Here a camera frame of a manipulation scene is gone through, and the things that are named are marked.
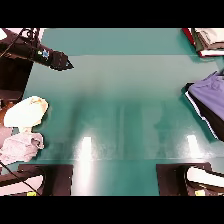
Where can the pale pink garment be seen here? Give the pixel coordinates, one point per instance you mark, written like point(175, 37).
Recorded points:
point(18, 146)

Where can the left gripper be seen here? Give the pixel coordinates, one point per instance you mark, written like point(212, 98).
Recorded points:
point(60, 60)

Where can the black garment with white stripe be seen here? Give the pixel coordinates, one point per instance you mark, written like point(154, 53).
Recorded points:
point(215, 125)

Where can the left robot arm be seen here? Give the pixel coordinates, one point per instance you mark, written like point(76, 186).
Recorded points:
point(20, 46)

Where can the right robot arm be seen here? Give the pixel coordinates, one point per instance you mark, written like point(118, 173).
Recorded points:
point(200, 176)

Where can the dark green garment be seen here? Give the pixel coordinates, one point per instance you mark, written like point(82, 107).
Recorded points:
point(196, 118)

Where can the purple shirt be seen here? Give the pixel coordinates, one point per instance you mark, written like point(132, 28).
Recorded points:
point(211, 95)

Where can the red garment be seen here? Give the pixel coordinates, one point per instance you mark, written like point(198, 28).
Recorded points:
point(188, 36)

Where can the cream garment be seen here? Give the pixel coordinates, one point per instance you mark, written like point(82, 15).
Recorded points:
point(25, 113)

